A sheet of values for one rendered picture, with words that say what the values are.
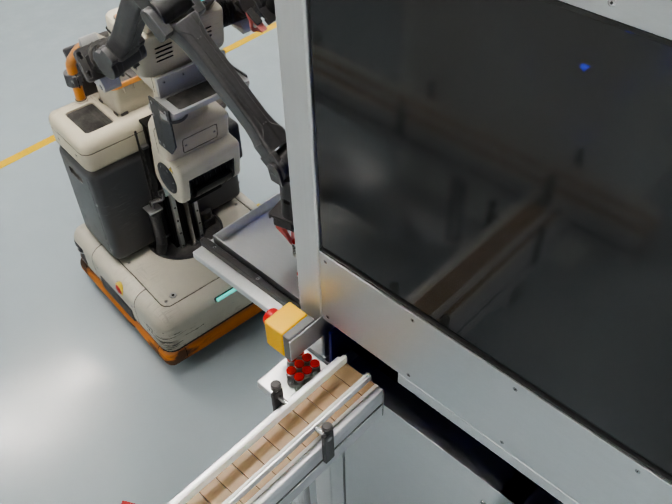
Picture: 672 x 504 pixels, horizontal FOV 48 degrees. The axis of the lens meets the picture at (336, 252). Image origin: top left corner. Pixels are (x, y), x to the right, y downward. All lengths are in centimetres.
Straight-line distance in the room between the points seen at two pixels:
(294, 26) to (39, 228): 247
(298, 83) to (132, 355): 183
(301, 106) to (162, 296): 153
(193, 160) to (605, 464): 150
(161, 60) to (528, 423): 135
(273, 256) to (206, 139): 60
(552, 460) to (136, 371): 181
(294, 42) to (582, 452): 74
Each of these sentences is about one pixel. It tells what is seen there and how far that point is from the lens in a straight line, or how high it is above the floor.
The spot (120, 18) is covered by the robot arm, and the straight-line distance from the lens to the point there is 175.
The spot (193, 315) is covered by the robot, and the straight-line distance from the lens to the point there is 258.
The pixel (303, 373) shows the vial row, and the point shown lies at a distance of 154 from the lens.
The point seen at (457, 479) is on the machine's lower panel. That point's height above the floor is 81.
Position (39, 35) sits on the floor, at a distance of 489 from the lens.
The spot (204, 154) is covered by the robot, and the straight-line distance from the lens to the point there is 229.
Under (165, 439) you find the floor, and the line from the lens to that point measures 261.
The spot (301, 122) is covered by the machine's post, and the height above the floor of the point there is 148.
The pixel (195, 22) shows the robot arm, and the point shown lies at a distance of 157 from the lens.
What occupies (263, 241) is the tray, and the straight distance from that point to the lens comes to 186.
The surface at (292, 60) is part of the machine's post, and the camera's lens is 116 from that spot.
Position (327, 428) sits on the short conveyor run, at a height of 100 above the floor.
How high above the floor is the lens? 217
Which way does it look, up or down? 45 degrees down
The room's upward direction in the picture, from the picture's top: 2 degrees counter-clockwise
